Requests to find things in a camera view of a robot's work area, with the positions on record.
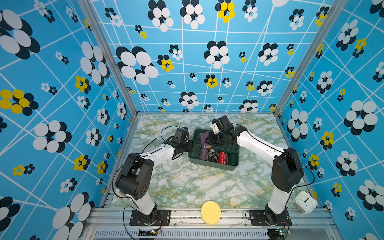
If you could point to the aluminium corner post right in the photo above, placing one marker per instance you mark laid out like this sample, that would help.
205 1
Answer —
334 12

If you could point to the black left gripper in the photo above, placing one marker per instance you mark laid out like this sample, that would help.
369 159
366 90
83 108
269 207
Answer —
189 144

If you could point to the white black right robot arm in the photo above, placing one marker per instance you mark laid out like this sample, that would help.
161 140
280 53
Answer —
287 170

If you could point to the white square clock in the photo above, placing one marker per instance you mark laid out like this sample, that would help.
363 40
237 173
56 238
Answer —
305 203

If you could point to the aluminium corner post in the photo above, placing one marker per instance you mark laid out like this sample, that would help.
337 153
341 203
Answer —
102 41
334 12

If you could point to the red rolled sock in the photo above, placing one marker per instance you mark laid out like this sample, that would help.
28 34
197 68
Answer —
223 158

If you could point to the yellow round sponge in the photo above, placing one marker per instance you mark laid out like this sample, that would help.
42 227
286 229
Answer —
211 213

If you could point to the green compartment tray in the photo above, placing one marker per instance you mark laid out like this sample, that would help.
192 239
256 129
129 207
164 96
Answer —
231 149

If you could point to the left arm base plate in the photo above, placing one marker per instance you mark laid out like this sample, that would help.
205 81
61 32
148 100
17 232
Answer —
156 218

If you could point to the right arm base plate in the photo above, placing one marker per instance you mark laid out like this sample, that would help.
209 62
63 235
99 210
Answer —
270 218

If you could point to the purple teal sock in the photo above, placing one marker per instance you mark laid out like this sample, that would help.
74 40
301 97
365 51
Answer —
205 139

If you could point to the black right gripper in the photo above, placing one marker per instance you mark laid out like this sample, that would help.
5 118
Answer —
210 139

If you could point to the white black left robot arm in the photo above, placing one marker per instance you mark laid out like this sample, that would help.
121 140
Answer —
132 180

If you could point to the purple rolled sock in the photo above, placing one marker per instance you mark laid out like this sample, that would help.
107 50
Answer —
203 154

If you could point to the aluminium front rail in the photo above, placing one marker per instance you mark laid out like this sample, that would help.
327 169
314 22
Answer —
188 224

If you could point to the aluminium corner post left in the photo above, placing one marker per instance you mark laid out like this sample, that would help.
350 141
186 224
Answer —
102 41

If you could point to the black white rolled sock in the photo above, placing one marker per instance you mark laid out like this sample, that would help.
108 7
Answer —
213 156

